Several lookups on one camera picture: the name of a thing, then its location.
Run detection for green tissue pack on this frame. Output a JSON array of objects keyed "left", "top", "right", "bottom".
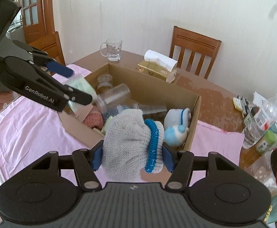
[
  {"left": 64, "top": 74, "right": 97, "bottom": 115},
  {"left": 101, "top": 116, "right": 113, "bottom": 135}
]

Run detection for white blue knitted glove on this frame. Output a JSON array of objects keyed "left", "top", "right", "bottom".
[{"left": 102, "top": 109, "right": 164, "bottom": 182}]

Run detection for dark jar clear lid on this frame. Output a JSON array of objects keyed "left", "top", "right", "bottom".
[{"left": 132, "top": 103, "right": 167, "bottom": 121}]

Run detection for wooden chair left side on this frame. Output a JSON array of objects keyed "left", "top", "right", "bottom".
[{"left": 29, "top": 31, "right": 65, "bottom": 65}]

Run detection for red white yarn roll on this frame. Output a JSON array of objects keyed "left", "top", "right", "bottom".
[{"left": 83, "top": 106, "right": 104, "bottom": 130}]

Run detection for small glass jar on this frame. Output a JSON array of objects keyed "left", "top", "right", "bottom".
[{"left": 97, "top": 74, "right": 113, "bottom": 93}]

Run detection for clear plastic jar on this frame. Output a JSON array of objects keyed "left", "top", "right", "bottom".
[{"left": 95, "top": 83, "right": 131, "bottom": 113}]

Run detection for brown cardboard box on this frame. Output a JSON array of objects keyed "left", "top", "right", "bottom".
[{"left": 59, "top": 63, "right": 201, "bottom": 151}]

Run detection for blue white plush toy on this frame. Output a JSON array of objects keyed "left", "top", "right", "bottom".
[{"left": 164, "top": 108, "right": 191, "bottom": 148}]

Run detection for clear glass mug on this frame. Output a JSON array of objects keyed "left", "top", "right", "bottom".
[{"left": 99, "top": 38, "right": 122, "bottom": 62}]

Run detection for wooden door with panes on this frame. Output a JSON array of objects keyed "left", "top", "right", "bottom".
[{"left": 15, "top": 0, "right": 55, "bottom": 43}]

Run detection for pink table cloth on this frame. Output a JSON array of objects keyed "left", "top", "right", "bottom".
[{"left": 0, "top": 64, "right": 246, "bottom": 203}]

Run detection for gold tissue box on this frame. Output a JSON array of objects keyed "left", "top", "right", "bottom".
[{"left": 137, "top": 50, "right": 178, "bottom": 83}]

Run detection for green lid small jar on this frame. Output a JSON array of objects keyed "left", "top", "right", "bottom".
[{"left": 255, "top": 130, "right": 277, "bottom": 154}]

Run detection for clear plastic water bottle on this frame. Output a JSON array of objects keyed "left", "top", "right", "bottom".
[{"left": 242, "top": 93, "right": 277, "bottom": 149}]

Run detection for wooden chair behind table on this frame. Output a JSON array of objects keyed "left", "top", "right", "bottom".
[{"left": 169, "top": 26, "right": 222, "bottom": 79}]

